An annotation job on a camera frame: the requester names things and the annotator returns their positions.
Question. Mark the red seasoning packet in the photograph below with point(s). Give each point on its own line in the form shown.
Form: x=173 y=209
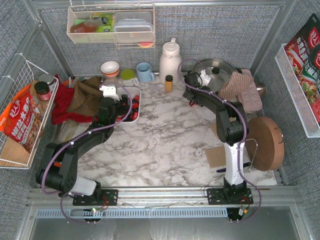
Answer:
x=303 y=52

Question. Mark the orange snack bag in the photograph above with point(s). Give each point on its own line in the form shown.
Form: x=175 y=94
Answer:
x=20 y=121

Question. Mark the pink egg tray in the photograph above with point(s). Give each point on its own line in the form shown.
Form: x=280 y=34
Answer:
x=250 y=99

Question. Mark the steel pot with glass lid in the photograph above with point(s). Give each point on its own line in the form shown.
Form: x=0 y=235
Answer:
x=219 y=70

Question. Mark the dark lid glass jar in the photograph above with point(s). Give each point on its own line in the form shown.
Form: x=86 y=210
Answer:
x=42 y=90

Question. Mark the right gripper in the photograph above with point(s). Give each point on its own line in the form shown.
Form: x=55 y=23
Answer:
x=191 y=80

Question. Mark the white mesh basket right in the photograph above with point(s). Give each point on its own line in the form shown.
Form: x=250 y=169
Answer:
x=302 y=107

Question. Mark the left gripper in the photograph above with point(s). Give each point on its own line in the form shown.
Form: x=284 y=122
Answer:
x=124 y=101

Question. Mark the blue mug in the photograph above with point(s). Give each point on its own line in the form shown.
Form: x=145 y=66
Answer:
x=144 y=73

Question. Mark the purple spatula handle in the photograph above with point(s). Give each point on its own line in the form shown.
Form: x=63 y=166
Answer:
x=223 y=170

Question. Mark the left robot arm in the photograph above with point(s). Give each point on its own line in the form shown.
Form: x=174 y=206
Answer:
x=58 y=171

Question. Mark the round wooden board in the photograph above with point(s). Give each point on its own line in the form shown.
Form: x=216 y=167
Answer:
x=265 y=144

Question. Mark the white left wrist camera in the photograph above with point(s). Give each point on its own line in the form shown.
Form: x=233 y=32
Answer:
x=109 y=92

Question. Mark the red cloth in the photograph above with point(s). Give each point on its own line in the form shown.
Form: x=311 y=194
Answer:
x=61 y=101

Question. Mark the white wire basket left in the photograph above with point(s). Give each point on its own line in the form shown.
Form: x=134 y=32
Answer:
x=12 y=154

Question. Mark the brown cardboard square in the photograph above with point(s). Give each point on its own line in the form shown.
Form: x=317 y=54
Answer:
x=213 y=127

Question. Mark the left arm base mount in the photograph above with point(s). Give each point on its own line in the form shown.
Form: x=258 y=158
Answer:
x=107 y=197

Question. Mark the orange liquid bottle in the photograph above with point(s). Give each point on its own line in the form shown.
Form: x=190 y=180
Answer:
x=88 y=26

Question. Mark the steel cup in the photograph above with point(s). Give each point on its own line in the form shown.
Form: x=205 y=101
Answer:
x=261 y=88

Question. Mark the pink yellow sponge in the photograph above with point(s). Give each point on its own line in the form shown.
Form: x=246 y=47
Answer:
x=146 y=45

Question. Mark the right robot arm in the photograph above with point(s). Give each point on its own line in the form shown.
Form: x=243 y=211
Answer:
x=231 y=127

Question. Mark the clear plastic container stack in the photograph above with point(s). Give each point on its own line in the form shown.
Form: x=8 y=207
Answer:
x=133 y=26

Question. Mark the pink striped cloth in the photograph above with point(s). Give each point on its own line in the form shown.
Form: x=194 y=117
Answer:
x=237 y=84

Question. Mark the white rectangular storage basket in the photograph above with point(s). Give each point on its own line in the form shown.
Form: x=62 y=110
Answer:
x=135 y=104

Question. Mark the green labelled packet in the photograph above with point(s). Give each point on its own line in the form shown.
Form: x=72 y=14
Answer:
x=107 y=20

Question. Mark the brown cardboard sheet right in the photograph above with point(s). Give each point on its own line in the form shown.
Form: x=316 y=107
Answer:
x=216 y=156

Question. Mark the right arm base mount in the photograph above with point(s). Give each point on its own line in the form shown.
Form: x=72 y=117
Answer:
x=229 y=196

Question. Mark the white orange striped bowl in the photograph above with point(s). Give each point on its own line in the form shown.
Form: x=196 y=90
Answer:
x=110 y=69

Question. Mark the silver lid glass jar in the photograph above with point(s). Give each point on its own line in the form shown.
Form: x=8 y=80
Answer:
x=49 y=79

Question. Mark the green lidded white cup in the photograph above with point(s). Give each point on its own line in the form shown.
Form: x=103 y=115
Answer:
x=129 y=78

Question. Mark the white thermos jug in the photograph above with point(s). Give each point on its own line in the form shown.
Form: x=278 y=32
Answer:
x=169 y=61

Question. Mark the brown cloth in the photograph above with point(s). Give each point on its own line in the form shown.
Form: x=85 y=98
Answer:
x=86 y=98

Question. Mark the orange spice bottle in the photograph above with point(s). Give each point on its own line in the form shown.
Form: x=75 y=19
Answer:
x=168 y=86

